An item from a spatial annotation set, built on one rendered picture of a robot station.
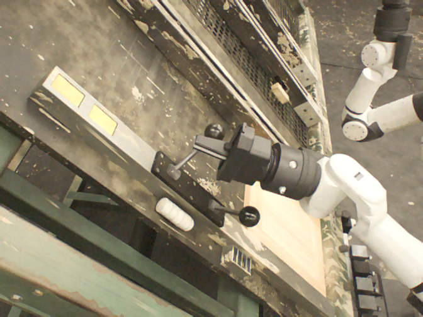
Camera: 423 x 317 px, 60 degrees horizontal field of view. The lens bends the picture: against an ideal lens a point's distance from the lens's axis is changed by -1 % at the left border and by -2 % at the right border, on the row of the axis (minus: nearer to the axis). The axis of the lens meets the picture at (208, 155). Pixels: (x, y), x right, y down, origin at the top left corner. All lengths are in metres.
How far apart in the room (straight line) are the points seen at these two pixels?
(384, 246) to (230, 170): 0.28
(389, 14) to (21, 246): 1.00
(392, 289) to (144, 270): 1.62
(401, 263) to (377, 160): 2.26
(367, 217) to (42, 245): 0.49
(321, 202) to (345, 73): 3.05
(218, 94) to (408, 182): 2.09
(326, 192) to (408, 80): 3.23
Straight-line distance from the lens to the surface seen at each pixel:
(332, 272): 1.22
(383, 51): 1.14
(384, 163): 2.92
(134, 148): 0.64
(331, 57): 3.89
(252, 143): 0.60
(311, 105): 1.57
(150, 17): 0.88
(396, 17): 1.13
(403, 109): 1.25
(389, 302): 2.11
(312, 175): 0.64
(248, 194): 0.95
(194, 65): 0.92
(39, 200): 0.62
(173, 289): 0.76
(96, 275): 0.52
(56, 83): 0.60
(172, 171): 0.66
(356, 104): 1.26
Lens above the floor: 1.96
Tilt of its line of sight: 47 degrees down
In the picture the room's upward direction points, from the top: straight up
